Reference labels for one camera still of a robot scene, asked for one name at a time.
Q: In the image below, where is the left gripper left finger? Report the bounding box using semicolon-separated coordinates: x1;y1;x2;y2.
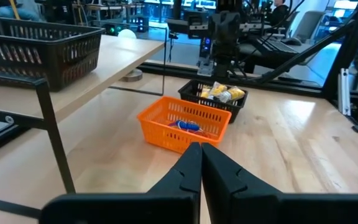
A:
39;142;203;224

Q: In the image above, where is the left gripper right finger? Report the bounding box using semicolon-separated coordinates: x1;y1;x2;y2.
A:
202;142;358;224

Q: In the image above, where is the blue coil wrist keychain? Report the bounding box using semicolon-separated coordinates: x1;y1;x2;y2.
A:
175;120;202;132

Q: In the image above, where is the black plastic mesh basket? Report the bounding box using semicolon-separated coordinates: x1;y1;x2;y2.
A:
0;17;106;92
178;79;249;124

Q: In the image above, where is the white globe desk lamp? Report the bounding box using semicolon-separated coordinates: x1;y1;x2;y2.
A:
117;28;144;83

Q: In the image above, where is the black keyboard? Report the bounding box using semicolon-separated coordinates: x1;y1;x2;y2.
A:
258;36;303;54

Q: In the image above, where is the person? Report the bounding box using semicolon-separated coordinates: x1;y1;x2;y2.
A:
0;0;42;22
267;0;291;26

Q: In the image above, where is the orange plastic mesh basket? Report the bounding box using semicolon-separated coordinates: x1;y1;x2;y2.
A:
137;95;232;154

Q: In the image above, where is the wooden shelf riser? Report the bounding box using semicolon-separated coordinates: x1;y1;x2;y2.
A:
0;26;169;218

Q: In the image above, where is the silver aluminium bracket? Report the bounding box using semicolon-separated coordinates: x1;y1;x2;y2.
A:
337;68;352;116

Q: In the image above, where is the yellow hanging cable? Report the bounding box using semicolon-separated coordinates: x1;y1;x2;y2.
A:
8;0;22;20

